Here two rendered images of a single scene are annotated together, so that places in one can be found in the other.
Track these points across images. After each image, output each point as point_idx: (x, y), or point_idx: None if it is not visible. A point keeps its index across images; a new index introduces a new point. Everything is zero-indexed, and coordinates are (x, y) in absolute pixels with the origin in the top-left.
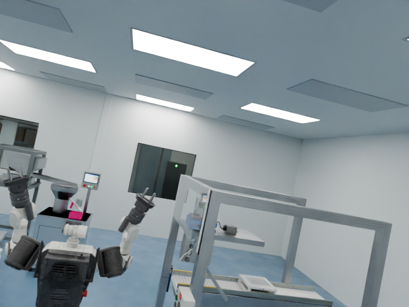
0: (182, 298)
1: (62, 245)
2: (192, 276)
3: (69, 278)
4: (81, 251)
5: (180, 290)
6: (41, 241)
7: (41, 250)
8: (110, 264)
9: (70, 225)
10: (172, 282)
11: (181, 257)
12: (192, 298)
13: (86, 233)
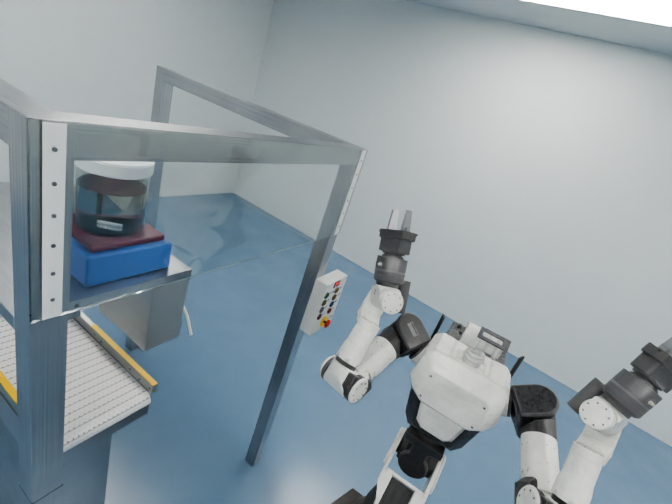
0: (345, 277)
1: (486, 367)
2: (323, 263)
3: (431, 419)
4: (458, 342)
5: (334, 282)
6: (523, 356)
7: (513, 366)
8: None
9: (496, 339)
10: (92, 435)
11: (190, 325)
12: (336, 271)
13: (461, 337)
